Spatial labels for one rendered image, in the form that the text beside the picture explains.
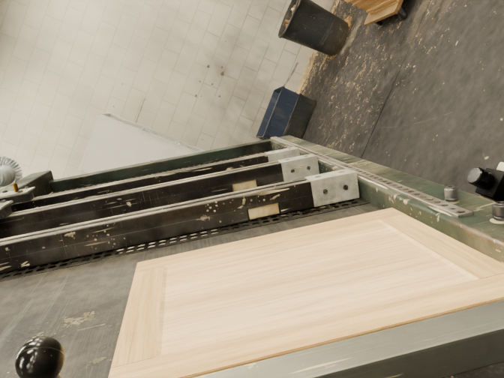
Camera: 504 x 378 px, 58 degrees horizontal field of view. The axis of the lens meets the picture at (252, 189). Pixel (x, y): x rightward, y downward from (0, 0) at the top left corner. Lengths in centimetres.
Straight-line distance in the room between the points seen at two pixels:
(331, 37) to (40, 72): 346
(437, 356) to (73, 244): 88
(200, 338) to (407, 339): 27
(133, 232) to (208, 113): 486
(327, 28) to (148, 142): 223
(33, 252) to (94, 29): 503
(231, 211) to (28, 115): 520
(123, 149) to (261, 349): 409
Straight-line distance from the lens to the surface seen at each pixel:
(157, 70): 595
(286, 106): 505
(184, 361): 60
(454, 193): 94
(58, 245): 119
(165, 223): 114
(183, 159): 228
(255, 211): 115
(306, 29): 508
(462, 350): 55
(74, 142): 609
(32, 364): 42
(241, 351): 59
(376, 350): 52
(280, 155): 173
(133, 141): 457
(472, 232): 81
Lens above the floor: 141
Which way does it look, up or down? 13 degrees down
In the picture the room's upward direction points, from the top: 69 degrees counter-clockwise
